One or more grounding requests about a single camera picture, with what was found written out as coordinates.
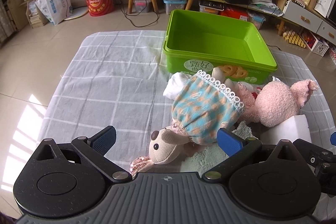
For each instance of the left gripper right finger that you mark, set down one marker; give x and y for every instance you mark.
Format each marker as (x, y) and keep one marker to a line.
(240, 152)

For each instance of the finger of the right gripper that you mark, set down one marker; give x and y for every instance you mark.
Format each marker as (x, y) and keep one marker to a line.
(333, 138)

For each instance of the red box under cabinet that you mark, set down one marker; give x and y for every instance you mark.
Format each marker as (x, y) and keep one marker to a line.
(234, 12)

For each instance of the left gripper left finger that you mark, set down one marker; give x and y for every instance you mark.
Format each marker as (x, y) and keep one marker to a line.
(93, 150)

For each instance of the green plastic storage bin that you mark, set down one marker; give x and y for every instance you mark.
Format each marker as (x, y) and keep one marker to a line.
(199, 41)

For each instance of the clear storage box blue lid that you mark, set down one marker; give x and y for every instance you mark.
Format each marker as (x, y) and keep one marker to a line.
(171, 5)

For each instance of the black microwave oven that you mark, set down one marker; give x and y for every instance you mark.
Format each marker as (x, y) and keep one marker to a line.
(331, 12)

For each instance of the grey checked table cloth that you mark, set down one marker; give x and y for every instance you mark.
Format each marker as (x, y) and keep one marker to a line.
(117, 79)

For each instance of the pink plush pig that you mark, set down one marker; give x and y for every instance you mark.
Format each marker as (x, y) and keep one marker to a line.
(275, 102)

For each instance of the yellow egg tray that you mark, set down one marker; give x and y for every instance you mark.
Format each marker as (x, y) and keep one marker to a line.
(293, 38)

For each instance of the white foam block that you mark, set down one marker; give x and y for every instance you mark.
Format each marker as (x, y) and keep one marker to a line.
(295, 127)

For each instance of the mouse doll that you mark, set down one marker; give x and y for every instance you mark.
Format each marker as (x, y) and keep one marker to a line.
(205, 104)

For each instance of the grey-green fluffy towel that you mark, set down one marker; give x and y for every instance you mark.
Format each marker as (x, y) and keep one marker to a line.
(212, 155)

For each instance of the white patterned toy box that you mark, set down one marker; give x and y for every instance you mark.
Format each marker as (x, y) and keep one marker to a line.
(315, 43)

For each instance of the white paper shopping bag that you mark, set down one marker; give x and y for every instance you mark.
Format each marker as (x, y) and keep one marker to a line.
(55, 10)

